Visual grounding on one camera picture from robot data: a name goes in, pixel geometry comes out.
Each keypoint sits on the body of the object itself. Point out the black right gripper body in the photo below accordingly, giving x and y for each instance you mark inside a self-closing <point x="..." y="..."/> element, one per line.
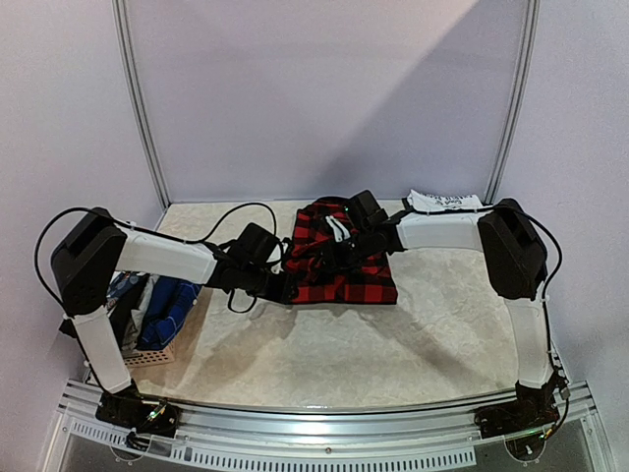
<point x="332" y="254"/>

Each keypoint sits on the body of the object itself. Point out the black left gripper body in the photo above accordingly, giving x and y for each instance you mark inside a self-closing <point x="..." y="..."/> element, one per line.
<point x="255" y="284"/>

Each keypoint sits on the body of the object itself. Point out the red black plaid garment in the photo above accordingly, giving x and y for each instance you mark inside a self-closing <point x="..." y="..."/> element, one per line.
<point x="318" y="276"/>

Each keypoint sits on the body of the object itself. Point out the white and green raglan shirt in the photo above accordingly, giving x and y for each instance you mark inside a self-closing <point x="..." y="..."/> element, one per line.
<point x="431" y="203"/>

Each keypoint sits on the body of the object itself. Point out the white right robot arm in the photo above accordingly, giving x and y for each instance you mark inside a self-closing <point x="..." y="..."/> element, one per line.
<point x="515" y="257"/>

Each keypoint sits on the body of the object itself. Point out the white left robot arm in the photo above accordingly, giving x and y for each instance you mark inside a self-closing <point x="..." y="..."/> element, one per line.
<point x="98" y="246"/>

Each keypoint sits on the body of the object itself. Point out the pink plastic laundry basket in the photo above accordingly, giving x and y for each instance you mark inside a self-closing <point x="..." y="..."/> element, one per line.
<point x="148" y="358"/>

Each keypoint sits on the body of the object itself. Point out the blue garment in basket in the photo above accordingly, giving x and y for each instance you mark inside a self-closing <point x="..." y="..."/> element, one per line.
<point x="171" y="301"/>

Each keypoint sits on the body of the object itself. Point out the white orange printed garment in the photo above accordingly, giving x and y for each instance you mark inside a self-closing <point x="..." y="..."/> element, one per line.
<point x="127" y="287"/>

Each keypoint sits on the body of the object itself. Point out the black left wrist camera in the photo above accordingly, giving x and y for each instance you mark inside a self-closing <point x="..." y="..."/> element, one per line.
<point x="257" y="247"/>

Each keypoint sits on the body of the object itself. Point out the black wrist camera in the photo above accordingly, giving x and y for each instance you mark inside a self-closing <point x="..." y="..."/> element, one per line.
<point x="365" y="216"/>
<point x="257" y="247"/>

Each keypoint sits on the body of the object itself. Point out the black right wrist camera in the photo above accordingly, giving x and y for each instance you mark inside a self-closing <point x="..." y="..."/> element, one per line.
<point x="365" y="216"/>

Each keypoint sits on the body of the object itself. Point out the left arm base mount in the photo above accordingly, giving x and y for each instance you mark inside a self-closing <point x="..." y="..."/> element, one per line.
<point x="145" y="415"/>

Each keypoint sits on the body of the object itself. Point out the front aluminium rail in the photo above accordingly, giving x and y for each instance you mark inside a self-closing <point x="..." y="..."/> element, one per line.
<point x="434" y="437"/>

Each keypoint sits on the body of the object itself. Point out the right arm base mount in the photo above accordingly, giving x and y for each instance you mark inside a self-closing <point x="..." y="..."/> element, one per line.
<point x="531" y="409"/>

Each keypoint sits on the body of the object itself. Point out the left aluminium frame post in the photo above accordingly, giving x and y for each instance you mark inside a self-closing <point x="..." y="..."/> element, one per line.
<point x="134" y="87"/>

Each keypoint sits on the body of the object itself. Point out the aluminium frame post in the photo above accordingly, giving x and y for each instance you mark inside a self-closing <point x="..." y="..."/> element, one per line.
<point x="516" y="98"/>
<point x="134" y="87"/>

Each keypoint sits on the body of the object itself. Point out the right aluminium frame post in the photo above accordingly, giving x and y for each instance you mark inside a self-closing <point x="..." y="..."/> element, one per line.
<point x="516" y="98"/>

